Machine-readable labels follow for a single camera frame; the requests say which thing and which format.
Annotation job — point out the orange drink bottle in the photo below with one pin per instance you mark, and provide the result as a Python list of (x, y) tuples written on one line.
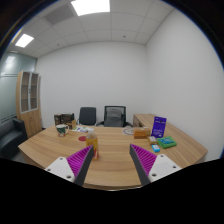
[(92, 144)]

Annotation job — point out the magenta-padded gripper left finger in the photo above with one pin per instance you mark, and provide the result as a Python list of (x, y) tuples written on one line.
[(65, 166)]

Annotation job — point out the orange cardboard box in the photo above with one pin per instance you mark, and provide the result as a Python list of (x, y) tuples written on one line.
[(141, 133)]

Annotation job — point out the ceiling air vent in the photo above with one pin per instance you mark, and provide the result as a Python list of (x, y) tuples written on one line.
[(59, 13)]

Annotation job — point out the colourful paper leaflets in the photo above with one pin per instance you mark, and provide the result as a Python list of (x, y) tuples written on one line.
[(82, 129)]

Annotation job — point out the black sofa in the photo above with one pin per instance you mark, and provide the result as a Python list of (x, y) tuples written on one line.
[(10, 136)]

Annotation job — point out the white patterned mug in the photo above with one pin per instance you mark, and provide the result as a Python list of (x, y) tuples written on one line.
[(61, 129)]

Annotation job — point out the flat round red coaster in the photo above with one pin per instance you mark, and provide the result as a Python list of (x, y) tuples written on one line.
[(82, 138)]

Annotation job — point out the wooden glass-door cabinet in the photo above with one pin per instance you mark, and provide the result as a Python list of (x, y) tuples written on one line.
[(29, 101)]

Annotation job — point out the blue standing box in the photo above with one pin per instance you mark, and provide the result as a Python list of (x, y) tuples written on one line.
[(158, 126)]

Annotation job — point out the small tan box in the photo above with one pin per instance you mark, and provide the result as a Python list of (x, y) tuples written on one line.
[(152, 140)]

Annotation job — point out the small light blue box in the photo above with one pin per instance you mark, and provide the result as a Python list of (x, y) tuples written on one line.
[(155, 148)]

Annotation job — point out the round grey dish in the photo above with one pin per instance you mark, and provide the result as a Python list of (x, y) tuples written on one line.
[(128, 131)]

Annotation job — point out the green flat box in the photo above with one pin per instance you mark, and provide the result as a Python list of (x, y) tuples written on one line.
[(166, 142)]

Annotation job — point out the dark fabric office chair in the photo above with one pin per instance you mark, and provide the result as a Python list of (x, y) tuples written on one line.
[(87, 116)]

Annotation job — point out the rectangular ceiling light panel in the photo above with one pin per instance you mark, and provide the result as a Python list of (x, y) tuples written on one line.
[(24, 40), (91, 6)]

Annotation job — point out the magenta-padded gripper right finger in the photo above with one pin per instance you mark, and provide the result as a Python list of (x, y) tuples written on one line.
[(156, 166)]

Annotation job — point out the black mesh office chair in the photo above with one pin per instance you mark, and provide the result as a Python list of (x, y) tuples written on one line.
[(114, 116)]

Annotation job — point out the dark brown box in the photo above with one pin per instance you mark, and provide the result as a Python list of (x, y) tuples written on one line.
[(65, 119)]

